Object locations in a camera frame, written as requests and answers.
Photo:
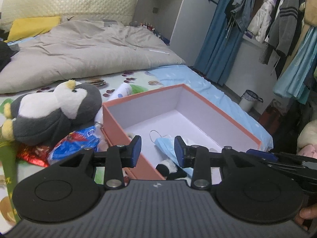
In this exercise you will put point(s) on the hanging beige garment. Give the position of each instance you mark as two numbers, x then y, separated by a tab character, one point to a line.
310	5

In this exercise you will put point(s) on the green strip with yellow print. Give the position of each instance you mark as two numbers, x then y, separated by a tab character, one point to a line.
10	178

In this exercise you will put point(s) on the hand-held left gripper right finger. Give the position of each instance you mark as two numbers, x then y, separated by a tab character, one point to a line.
178	151

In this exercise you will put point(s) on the dark wall socket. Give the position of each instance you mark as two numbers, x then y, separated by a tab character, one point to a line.
155	10

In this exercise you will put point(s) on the person's right hand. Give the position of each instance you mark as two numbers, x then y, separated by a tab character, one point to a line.
308	215

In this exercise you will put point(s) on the cream quilted headboard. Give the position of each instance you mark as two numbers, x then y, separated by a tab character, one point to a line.
74	2

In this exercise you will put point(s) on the blue face mask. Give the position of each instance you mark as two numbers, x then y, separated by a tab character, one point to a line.
164	145

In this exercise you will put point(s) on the grey wardrobe cabinet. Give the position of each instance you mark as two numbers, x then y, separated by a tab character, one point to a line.
188	24

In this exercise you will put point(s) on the grey duvet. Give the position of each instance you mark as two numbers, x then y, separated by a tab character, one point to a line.
86	52

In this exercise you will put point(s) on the white tube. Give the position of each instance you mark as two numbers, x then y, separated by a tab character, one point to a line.
122	91

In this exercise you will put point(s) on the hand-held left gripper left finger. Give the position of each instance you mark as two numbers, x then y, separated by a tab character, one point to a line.
136	151

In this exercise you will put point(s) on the red foil packet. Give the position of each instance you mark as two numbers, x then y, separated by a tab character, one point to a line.
32	155

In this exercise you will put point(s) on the hanging teal garment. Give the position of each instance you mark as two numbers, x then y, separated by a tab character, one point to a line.
297	74

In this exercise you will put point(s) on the pile of black clothes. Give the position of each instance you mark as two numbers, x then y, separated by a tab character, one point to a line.
5	54

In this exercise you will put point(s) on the white trash bin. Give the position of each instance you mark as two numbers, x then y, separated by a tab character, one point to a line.
249	102

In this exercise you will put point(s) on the cream cloth bundle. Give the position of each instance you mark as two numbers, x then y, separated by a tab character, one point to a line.
308	136

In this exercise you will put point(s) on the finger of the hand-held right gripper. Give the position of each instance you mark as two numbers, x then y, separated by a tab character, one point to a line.
262	154

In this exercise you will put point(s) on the row of small bottles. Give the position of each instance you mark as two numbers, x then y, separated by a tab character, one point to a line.
154	31

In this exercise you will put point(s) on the small panda plush toy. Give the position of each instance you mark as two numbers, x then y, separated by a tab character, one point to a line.
166	169

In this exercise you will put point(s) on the yellow pillow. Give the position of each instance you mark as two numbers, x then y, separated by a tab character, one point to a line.
29	27

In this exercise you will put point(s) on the grey penguin plush toy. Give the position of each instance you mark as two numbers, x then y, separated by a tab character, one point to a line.
49	119

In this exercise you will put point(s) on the fruit printed mat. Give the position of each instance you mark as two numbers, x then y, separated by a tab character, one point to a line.
29	169

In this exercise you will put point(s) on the hanging grey striped sweater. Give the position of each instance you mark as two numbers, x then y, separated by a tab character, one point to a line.
284	24

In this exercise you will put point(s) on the blue curtain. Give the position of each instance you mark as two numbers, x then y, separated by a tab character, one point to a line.
218	42

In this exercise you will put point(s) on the hanging white jacket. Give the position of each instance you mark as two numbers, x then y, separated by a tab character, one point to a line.
263	17

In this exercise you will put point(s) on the blue snack packet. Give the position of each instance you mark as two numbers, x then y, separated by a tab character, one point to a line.
74	143

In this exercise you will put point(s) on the orange cardboard box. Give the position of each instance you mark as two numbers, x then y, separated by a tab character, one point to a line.
198	109

